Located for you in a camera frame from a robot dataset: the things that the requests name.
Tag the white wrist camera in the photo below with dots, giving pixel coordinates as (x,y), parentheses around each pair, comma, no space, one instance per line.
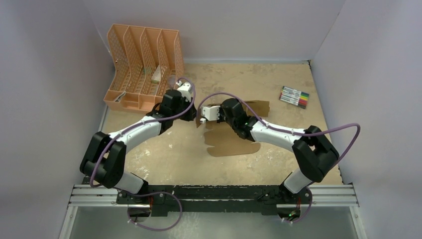
(209,113)
(186,90)

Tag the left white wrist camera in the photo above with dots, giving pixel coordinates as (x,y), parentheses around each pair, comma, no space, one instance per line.
(186,90)

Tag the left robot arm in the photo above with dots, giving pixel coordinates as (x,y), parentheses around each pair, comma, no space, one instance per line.
(104,158)

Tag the aluminium rail frame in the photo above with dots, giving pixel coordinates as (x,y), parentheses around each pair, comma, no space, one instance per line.
(323,196)

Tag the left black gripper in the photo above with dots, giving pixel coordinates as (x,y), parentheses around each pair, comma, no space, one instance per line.
(191,115)

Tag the white card in organizer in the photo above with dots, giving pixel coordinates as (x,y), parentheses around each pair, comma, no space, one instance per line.
(156,77)

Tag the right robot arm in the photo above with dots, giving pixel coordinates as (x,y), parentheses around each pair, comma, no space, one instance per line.
(315,155)

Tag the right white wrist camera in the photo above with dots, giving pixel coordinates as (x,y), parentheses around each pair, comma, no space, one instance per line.
(209,113)

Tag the pack of coloured markers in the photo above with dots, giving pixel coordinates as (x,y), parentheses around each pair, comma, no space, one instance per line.
(294,97)

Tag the small grey object in organizer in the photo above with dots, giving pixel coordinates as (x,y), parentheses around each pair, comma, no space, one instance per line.
(171,81)

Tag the orange plastic file organizer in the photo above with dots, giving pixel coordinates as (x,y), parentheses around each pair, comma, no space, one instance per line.
(136,52)

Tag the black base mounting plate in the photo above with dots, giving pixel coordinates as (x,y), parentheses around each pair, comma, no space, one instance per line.
(268,200)

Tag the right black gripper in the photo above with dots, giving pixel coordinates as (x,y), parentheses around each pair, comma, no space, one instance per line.
(222,112)

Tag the brown cardboard box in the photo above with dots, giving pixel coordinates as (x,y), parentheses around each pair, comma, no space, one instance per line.
(221,140)

